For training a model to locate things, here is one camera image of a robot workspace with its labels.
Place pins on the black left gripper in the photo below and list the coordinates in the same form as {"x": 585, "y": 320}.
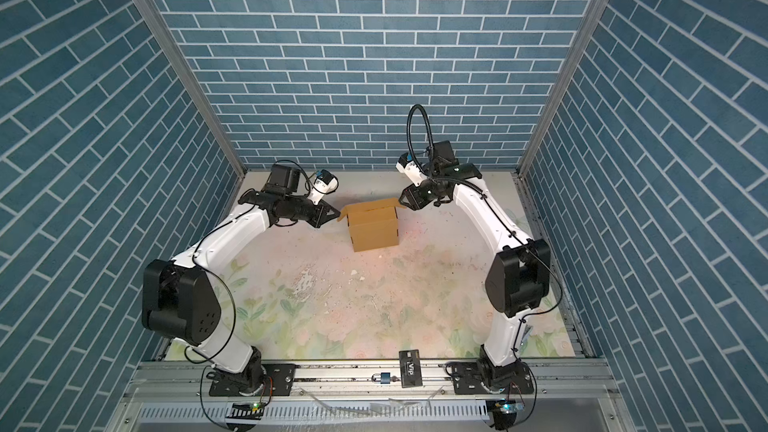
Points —
{"x": 325, "y": 216}

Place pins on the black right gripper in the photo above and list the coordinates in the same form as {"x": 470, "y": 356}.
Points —
{"x": 416, "y": 199}

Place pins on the brown cardboard box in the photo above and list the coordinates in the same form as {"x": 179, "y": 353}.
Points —
{"x": 372, "y": 225}

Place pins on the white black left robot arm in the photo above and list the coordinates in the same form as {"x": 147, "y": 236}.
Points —
{"x": 178, "y": 297}

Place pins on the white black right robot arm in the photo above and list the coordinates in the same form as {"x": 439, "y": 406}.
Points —
{"x": 519, "y": 275}

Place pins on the black VIP card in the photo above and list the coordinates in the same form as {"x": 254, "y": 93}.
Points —
{"x": 410, "y": 368}

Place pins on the blue grey stapler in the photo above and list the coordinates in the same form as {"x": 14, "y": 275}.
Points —
{"x": 526, "y": 332}

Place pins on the small padlock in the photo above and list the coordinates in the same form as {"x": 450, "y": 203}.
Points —
{"x": 383, "y": 378}

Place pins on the left controller board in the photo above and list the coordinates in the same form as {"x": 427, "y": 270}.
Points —
{"x": 243, "y": 417}

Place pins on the controller board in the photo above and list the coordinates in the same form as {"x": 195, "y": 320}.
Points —
{"x": 243, "y": 417}
{"x": 503, "y": 413}

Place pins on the right controller board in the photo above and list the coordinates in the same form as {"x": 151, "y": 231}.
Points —
{"x": 503, "y": 413}

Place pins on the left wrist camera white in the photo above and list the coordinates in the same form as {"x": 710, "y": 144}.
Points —
{"x": 321, "y": 184}

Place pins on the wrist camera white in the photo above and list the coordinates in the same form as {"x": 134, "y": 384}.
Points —
{"x": 321, "y": 184}
{"x": 406, "y": 165}

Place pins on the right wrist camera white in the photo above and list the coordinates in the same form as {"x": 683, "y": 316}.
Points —
{"x": 406, "y": 165}

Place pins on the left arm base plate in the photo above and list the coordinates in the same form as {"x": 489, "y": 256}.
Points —
{"x": 276, "y": 379}

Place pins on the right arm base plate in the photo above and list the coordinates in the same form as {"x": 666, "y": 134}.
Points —
{"x": 474, "y": 378}

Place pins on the aluminium front rail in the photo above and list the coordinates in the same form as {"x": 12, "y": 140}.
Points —
{"x": 559, "y": 378}

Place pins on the white slotted cable duct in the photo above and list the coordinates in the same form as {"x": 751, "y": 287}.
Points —
{"x": 309, "y": 412}

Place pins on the aluminium corner post right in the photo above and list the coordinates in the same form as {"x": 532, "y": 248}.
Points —
{"x": 588, "y": 25}

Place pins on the aluminium corner post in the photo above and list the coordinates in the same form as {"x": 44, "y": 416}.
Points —
{"x": 588, "y": 25}
{"x": 170, "y": 48}

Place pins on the aluminium corner post left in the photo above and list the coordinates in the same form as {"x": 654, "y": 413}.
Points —
{"x": 170, "y": 48}

